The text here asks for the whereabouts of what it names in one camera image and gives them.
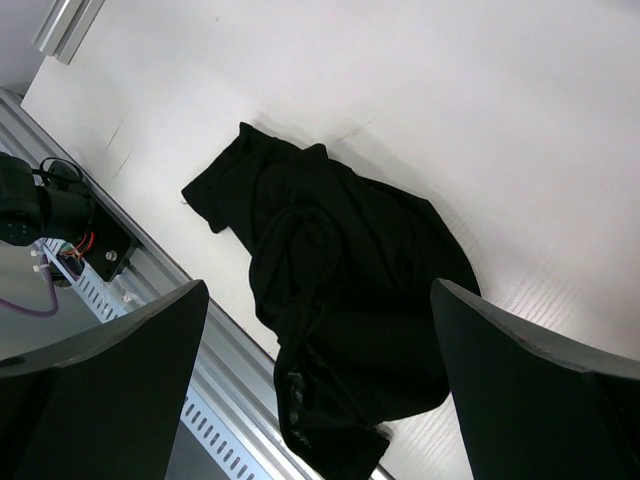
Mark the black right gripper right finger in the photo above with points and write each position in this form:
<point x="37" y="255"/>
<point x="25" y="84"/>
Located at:
<point x="531" y="403"/>

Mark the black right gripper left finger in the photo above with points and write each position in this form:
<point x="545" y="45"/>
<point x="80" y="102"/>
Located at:
<point x="125" y="370"/>

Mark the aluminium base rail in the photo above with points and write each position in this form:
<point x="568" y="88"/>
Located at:
<point x="175" y="300"/>

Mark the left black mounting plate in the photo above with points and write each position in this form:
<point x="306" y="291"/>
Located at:
<point x="112" y="246"/>

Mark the black tank top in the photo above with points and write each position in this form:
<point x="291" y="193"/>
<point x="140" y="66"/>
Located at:
<point x="341" y="271"/>

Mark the slotted white cable duct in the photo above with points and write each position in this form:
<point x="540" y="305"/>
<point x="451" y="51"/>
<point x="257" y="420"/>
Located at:
<point x="153" y="388"/>

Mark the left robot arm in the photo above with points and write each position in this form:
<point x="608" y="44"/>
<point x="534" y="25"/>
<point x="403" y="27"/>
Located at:
<point x="49" y="201"/>

